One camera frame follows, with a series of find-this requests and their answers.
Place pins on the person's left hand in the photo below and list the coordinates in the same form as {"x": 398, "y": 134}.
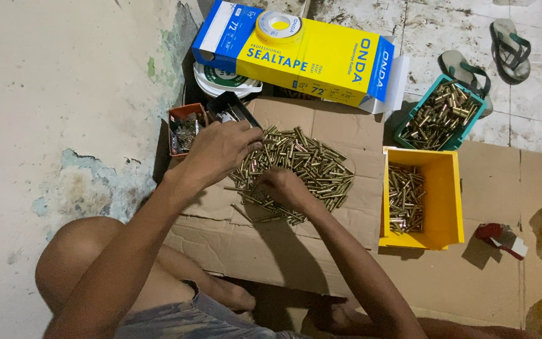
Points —
{"x": 214, "y": 150}

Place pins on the person's right hand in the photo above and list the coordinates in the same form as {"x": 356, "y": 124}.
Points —
{"x": 287, "y": 188}

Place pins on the person's left fingers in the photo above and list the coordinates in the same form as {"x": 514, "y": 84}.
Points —
{"x": 248, "y": 137}

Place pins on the person's right fingers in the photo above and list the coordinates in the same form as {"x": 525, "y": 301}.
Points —
{"x": 267, "y": 182}

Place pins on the small black box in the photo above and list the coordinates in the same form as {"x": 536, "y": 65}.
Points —
{"x": 233, "y": 110}

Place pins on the large heap of brass fittings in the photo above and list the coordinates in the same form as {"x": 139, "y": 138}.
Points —
{"x": 313, "y": 165}

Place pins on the small orange box of parts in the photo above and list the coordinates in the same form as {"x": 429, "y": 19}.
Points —
{"x": 184, "y": 129}

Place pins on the brown flat cardboard sheet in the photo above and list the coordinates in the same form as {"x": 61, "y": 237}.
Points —
{"x": 337, "y": 122}
{"x": 492, "y": 197}

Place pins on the yellow and blue carton box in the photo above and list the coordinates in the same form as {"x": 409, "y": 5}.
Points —
{"x": 318, "y": 61}

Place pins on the yellow tape roll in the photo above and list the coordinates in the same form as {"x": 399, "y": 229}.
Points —
{"x": 278, "y": 26}

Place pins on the brass fittings batch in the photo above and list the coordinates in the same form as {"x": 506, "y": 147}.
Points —
{"x": 440, "y": 115}
{"x": 405, "y": 197}

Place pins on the teal plastic tray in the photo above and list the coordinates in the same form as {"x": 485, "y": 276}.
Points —
{"x": 405, "y": 136}

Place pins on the patterned grey shorts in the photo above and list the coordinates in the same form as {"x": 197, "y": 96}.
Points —
{"x": 205, "y": 320}

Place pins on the person's right leg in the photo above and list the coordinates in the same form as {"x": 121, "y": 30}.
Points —
{"x": 337, "y": 318}

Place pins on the person's leg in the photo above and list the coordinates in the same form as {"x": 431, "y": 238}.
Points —
{"x": 337, "y": 318}
{"x": 73, "y": 254}

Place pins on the yellow plastic bin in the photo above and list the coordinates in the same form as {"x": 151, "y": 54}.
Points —
{"x": 442, "y": 197}

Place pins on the person's left leg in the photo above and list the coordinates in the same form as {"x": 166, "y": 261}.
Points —
{"x": 73, "y": 254}

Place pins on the red and white crumpled packet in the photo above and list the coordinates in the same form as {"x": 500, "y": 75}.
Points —
{"x": 499, "y": 238}

